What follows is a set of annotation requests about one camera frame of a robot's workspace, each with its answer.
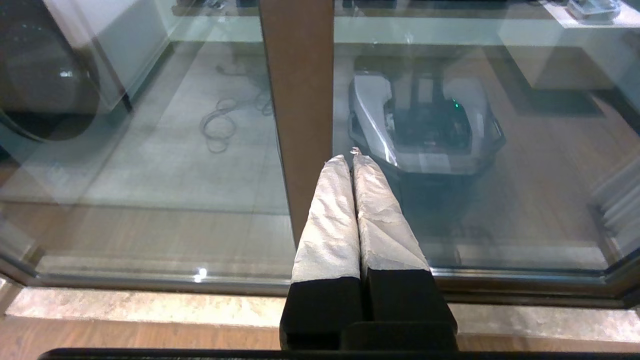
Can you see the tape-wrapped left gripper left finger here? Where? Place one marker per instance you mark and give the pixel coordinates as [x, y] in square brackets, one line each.
[327, 235]

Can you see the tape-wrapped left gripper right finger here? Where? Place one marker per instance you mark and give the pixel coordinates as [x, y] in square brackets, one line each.
[385, 235]

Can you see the brown-framed sliding glass door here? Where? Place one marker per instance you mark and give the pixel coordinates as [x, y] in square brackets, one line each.
[525, 175]

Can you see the brown-framed fixed glass panel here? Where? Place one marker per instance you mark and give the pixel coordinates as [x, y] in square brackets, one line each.
[297, 100]

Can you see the dark front-load washing machine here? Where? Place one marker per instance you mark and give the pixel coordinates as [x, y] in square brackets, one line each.
[40, 85]

